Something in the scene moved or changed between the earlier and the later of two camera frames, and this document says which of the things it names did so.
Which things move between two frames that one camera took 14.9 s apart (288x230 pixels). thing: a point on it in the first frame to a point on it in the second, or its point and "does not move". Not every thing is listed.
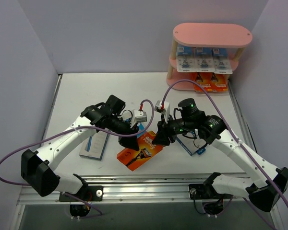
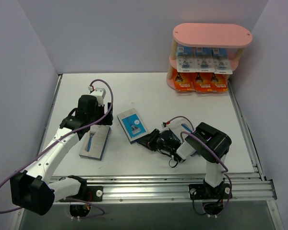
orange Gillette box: x=204 y=79 does not move
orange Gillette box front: x=219 y=82 does not move
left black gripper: x=130 y=134 to x=108 y=115
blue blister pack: x=222 y=64 does not move
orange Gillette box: x=132 y=158 to x=183 y=81
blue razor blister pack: x=204 y=60 does not move
